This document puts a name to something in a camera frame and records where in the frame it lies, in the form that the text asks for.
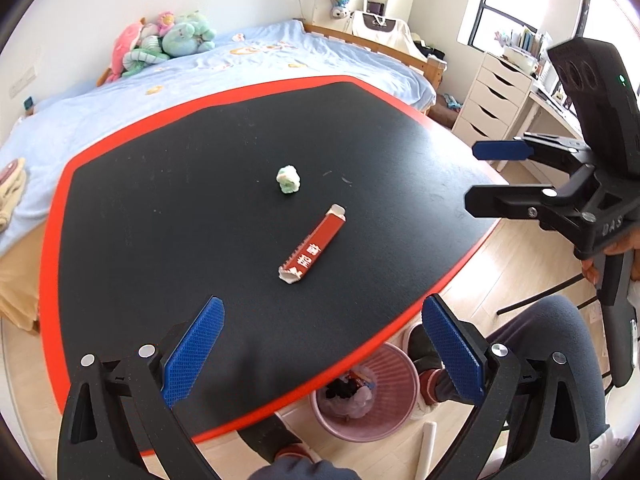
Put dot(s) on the right black slipper shoe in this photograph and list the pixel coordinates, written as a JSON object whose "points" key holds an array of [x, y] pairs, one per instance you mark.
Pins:
{"points": [[425, 359]]}

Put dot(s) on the red carton box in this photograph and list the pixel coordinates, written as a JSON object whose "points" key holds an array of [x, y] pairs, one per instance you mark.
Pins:
{"points": [[360, 378], [311, 248]]}

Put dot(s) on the pink trash bin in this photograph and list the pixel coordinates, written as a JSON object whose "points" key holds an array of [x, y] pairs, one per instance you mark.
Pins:
{"points": [[372, 415]]}

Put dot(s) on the small teal clock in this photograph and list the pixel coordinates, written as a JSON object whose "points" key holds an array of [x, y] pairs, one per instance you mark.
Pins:
{"points": [[29, 106]]}

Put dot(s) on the white plastic tube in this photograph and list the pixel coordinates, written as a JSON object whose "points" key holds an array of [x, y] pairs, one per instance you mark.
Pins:
{"points": [[427, 445]]}

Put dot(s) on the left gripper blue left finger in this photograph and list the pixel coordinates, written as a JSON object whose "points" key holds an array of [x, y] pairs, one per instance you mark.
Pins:
{"points": [[186, 361]]}

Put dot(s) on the red carton box lying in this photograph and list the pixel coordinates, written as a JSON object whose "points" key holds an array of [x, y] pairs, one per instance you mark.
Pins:
{"points": [[311, 248]]}

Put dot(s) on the red black table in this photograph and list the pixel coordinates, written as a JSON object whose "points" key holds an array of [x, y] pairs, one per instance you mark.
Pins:
{"points": [[148, 224]]}

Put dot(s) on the left black slipper shoe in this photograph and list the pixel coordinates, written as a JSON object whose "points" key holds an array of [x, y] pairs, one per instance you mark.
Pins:
{"points": [[271, 439]]}

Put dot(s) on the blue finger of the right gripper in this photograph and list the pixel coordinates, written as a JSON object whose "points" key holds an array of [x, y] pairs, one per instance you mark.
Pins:
{"points": [[515, 202], [557, 152]]}

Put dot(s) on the folded beige pink towels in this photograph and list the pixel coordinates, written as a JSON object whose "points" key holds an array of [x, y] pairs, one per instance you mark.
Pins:
{"points": [[12, 184]]}

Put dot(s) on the person right hand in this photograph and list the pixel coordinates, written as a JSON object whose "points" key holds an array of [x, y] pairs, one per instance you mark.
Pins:
{"points": [[630, 242]]}

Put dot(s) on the bed with blue sheet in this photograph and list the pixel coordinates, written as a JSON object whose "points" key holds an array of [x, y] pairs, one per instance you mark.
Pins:
{"points": [[66, 125]]}

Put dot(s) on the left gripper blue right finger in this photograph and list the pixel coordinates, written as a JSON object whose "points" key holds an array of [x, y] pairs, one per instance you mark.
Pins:
{"points": [[463, 358]]}

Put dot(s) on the green plush toy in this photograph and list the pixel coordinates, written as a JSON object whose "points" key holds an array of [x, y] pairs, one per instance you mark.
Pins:
{"points": [[179, 36]]}

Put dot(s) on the green white crumpled wrapper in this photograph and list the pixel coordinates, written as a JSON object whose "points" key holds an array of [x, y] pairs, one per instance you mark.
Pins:
{"points": [[288, 179]]}

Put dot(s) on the white drawer cabinet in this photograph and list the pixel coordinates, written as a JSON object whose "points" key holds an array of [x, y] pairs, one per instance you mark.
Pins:
{"points": [[494, 101]]}

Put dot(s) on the pink plush toy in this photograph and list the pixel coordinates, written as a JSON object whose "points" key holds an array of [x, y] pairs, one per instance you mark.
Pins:
{"points": [[128, 39]]}

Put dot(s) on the black slipper shoe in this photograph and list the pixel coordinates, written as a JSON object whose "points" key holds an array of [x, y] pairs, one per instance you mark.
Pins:
{"points": [[425, 359], [271, 439]]}

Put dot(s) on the black camera box right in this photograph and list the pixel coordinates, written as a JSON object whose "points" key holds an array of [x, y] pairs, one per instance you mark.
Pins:
{"points": [[594, 77]]}

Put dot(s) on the white tote bag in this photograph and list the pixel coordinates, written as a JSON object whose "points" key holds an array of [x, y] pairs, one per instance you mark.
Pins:
{"points": [[390, 32]]}

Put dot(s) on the rainbow hanging plush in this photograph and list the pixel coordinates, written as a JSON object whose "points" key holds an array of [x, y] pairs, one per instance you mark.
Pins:
{"points": [[339, 9]]}

